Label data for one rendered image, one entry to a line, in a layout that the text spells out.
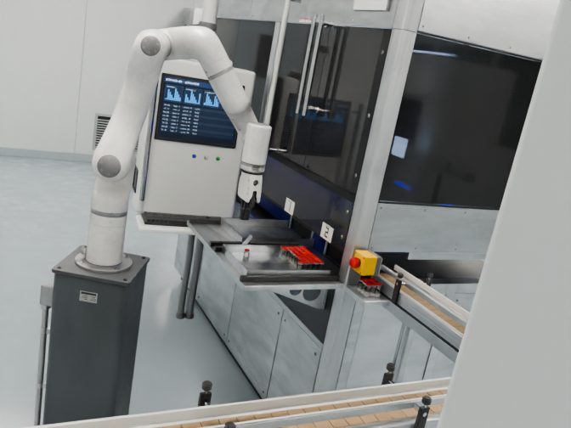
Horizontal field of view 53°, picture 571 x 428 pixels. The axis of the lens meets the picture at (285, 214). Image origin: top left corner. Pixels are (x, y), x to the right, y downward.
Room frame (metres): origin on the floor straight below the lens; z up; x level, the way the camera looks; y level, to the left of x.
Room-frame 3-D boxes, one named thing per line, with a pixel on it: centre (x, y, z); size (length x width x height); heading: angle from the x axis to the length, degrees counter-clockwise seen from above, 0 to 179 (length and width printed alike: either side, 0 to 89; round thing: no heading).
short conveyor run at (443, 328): (1.77, -0.58, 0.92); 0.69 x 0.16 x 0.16; 28
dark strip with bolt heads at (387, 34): (2.07, -0.23, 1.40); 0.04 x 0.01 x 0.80; 28
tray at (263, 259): (2.07, 0.01, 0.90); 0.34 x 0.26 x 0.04; 118
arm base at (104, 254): (1.84, 0.59, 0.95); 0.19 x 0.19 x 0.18
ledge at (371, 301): (1.96, -0.36, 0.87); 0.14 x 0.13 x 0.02; 118
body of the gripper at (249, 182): (1.92, 0.14, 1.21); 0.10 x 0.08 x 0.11; 29
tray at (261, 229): (2.42, 0.07, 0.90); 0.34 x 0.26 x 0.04; 118
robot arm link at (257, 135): (1.92, 0.14, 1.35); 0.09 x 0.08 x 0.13; 10
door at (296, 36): (2.64, 0.07, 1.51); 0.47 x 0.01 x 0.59; 28
